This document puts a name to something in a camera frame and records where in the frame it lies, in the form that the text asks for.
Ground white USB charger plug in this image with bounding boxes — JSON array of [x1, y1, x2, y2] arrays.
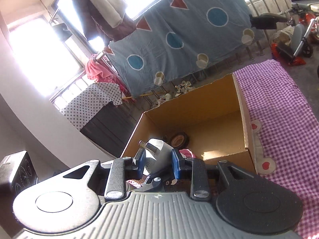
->
[[138, 138, 174, 175]]

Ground brown cardboard box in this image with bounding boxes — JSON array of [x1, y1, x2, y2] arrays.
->
[[122, 74, 256, 173]]

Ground polka dot cloth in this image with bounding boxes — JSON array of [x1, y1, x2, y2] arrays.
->
[[59, 83, 123, 131]]

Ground white brown sneaker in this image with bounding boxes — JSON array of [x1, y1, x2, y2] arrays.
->
[[175, 80, 194, 93]]

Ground purple checkered cloth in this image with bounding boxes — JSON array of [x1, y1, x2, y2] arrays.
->
[[234, 59, 318, 238]]

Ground pink garment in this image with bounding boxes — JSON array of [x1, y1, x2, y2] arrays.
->
[[85, 54, 130, 96]]

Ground black printed box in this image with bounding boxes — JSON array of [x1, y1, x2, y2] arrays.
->
[[1, 151, 38, 196]]

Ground blue sheet with shapes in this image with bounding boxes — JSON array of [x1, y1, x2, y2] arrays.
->
[[108, 0, 264, 97]]

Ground dark hanging coat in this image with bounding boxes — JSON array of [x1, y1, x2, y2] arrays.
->
[[72, 0, 136, 46]]

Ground black padded seat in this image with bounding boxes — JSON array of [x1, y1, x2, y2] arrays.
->
[[249, 13, 288, 30]]

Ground black wheelchair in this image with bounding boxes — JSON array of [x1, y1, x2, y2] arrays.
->
[[271, 0, 318, 65]]

